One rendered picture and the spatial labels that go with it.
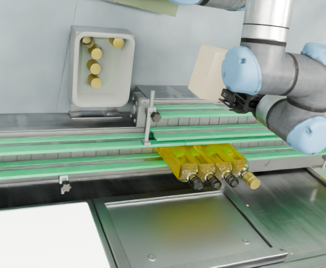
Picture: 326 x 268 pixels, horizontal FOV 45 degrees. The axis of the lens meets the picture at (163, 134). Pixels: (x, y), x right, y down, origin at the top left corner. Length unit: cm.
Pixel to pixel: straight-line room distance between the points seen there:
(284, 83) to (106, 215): 66
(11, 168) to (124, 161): 33
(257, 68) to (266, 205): 83
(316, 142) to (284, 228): 61
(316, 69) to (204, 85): 34
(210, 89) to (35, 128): 51
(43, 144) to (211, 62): 51
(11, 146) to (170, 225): 49
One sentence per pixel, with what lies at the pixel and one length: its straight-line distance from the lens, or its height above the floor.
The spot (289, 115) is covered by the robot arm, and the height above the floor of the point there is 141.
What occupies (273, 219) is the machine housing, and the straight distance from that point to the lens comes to 136.
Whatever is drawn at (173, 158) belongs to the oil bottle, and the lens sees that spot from 117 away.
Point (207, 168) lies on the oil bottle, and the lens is 116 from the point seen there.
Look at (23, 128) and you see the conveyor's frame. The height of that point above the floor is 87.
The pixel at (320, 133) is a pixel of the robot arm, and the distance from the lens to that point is 76.
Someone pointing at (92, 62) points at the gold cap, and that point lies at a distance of 121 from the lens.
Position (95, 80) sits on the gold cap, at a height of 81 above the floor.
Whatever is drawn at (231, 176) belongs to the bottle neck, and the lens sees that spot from 117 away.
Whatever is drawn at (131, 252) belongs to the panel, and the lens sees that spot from 105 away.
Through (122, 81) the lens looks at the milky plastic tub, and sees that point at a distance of 125.
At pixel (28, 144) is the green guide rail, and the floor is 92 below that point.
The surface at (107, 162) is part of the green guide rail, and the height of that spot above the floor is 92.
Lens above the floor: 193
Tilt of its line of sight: 55 degrees down
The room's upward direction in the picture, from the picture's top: 141 degrees clockwise
